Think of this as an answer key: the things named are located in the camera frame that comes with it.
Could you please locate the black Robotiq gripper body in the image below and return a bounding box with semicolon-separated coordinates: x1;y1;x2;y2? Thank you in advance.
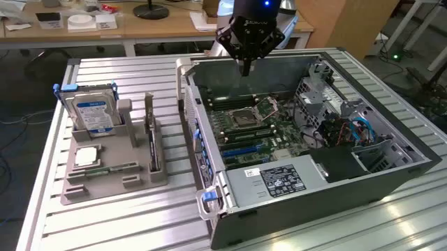
230;0;282;61

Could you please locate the graphics card with metal bracket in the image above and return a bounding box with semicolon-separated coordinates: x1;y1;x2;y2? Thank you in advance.
143;92;163;174

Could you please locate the white paper stack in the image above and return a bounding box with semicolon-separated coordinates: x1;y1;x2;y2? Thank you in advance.
190;12;219;32

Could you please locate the brown cardboard box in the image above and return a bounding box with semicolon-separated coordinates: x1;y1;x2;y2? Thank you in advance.
203;0;219;18

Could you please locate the wooden desk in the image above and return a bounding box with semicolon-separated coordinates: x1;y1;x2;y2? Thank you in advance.
0;0;315;50

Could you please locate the wooden cabinet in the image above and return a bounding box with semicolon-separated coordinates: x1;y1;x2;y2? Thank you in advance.
295;0;401;60

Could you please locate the black round lamp base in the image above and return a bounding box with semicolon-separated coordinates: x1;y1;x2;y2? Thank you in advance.
132;0;171;19

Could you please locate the silver metal drive cage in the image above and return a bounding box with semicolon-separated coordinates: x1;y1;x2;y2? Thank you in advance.
295;61;350;126

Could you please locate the open socket cover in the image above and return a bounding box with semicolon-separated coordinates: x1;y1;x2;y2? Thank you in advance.
254;96;281;116

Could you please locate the CPU socket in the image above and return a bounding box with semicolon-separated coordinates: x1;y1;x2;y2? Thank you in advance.
227;108;263;130

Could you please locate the white labelled box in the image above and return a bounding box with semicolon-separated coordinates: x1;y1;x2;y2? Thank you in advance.
95;14;118;31

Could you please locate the green motherboard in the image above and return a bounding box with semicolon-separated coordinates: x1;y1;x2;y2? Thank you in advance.
204;87;311;169

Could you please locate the green RAM stick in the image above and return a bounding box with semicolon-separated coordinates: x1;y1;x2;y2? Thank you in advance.
70;164;138;176
223;128;275;143

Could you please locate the white round container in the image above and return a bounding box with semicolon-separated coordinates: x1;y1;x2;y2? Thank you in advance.
67;15;98;33

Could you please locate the blue expansion slot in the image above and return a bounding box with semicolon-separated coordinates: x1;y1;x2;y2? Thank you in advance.
222;145;262;157

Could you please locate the black chair base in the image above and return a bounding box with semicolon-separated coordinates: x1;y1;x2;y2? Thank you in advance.
20;47;72;78

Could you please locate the white box with black top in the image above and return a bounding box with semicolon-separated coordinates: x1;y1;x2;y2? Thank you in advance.
35;12;66;30

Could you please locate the metal disk bay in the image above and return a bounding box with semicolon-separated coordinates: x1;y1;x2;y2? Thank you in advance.
351;140;415;175

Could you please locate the grey power supply unit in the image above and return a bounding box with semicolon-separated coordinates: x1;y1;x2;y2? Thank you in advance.
226;154;331;207

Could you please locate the silver CPU chip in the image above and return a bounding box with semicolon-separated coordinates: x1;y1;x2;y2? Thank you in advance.
72;147;102;168

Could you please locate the open black PC case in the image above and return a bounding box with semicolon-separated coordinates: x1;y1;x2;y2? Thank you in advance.
175;51;443;250

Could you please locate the grey plastic parts rack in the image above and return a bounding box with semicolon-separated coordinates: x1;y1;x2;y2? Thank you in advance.
60;98;170;206

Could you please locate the white table frame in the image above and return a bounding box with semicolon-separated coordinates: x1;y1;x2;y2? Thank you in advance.
382;0;447;71

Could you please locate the blue data wire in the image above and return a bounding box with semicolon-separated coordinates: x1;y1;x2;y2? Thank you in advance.
349;117;377;144

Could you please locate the hard disk with blue frame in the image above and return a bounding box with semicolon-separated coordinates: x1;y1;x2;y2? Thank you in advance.
52;79;122;138

